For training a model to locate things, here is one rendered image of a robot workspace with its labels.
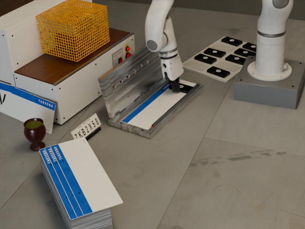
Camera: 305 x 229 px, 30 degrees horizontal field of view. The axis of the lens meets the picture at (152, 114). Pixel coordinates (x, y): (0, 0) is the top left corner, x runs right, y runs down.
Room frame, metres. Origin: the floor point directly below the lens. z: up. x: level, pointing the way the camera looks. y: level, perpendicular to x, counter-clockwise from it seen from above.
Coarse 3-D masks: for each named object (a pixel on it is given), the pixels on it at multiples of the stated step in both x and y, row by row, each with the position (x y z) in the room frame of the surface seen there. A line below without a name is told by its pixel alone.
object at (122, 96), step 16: (144, 48) 2.22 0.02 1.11; (128, 64) 2.12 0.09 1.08; (144, 64) 2.20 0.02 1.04; (160, 64) 2.29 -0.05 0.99; (112, 80) 2.02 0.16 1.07; (128, 80) 2.09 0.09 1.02; (144, 80) 2.15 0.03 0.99; (112, 96) 1.97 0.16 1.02; (128, 96) 2.05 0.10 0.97; (112, 112) 1.95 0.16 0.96
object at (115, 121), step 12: (144, 96) 2.13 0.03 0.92; (192, 96) 2.12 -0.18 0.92; (132, 108) 2.04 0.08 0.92; (180, 108) 2.03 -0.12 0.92; (108, 120) 1.95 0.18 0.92; (120, 120) 1.94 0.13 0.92; (168, 120) 1.95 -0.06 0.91; (132, 132) 1.88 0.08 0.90; (144, 132) 1.85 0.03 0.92; (156, 132) 1.87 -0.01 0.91
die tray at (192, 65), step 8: (216, 48) 2.59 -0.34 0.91; (224, 48) 2.59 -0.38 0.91; (232, 48) 2.58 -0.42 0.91; (192, 56) 2.51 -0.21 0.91; (224, 56) 2.50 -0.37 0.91; (240, 56) 2.49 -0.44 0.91; (184, 64) 2.43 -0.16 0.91; (192, 64) 2.43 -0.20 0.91; (200, 64) 2.43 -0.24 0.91; (208, 64) 2.42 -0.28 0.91; (216, 64) 2.42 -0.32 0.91; (224, 64) 2.42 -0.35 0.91; (232, 64) 2.41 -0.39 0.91; (200, 72) 2.35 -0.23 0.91; (232, 72) 2.33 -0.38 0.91; (224, 80) 2.26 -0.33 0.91
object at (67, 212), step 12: (48, 168) 1.54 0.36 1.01; (48, 180) 1.56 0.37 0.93; (60, 192) 1.41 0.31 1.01; (60, 204) 1.40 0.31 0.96; (72, 216) 1.29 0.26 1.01; (84, 216) 1.30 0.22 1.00; (96, 216) 1.31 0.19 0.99; (108, 216) 1.33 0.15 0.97; (72, 228) 1.28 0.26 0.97; (84, 228) 1.30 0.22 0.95; (96, 228) 1.31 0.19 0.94; (108, 228) 1.32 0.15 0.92
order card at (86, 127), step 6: (96, 114) 1.94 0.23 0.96; (90, 120) 1.91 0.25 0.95; (96, 120) 1.93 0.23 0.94; (78, 126) 1.85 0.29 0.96; (84, 126) 1.87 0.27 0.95; (90, 126) 1.89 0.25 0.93; (96, 126) 1.91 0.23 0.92; (72, 132) 1.82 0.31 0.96; (78, 132) 1.84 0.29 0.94; (84, 132) 1.86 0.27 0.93; (90, 132) 1.88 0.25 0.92; (78, 138) 1.82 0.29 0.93
